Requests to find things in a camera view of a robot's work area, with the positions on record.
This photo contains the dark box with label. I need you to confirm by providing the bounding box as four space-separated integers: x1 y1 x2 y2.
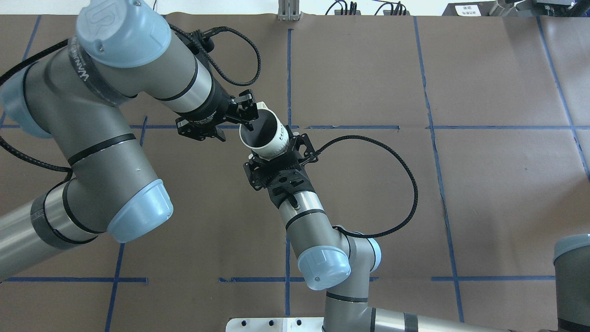
441 0 496 17

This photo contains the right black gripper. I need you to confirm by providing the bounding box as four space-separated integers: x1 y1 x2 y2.
243 126 319 208

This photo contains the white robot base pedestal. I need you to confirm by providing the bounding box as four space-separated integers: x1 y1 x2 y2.
225 317 323 332

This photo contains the black power strip left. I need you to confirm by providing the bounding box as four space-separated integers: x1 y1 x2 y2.
324 0 362 16

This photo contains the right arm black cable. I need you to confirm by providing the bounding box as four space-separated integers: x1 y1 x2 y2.
307 135 419 239

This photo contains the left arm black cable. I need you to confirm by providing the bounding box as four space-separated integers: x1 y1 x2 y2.
168 23 261 87

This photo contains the brown paper table mat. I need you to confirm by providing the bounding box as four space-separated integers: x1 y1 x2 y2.
1 13 589 332

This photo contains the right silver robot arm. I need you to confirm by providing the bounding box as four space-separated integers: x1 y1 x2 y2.
239 124 589 332

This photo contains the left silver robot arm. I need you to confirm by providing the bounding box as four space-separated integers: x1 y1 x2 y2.
1 0 259 280

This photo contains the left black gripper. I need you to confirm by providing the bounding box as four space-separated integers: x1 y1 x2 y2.
175 78 259 142

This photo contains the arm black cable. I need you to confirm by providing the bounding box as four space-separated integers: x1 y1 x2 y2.
168 23 261 87
307 135 419 239

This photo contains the grey aluminium frame post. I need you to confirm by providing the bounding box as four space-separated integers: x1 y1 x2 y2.
277 0 301 21

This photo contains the white ribbed HOME mug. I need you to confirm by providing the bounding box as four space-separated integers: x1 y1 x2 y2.
239 101 290 160

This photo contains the black power strip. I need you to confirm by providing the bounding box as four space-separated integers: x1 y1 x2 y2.
324 0 362 16
373 0 411 16

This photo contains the black power strip right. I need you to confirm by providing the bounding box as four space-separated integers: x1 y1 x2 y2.
373 0 411 16

